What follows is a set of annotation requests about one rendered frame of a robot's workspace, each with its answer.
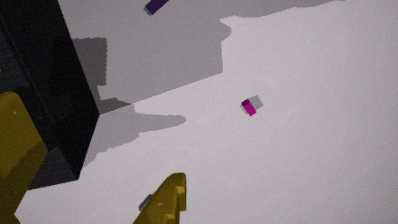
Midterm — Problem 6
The magenta rectangular block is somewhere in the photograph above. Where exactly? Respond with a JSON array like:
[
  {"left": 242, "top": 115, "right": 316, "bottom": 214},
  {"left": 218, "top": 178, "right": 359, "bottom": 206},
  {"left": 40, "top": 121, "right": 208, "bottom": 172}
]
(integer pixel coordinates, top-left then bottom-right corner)
[{"left": 241, "top": 99, "right": 256, "bottom": 116}]

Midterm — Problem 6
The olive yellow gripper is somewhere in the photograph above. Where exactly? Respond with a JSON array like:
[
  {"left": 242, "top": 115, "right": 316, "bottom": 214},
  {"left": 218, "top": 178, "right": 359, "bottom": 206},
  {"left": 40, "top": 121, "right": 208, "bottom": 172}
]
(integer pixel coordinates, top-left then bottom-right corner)
[{"left": 133, "top": 173, "right": 187, "bottom": 224}]

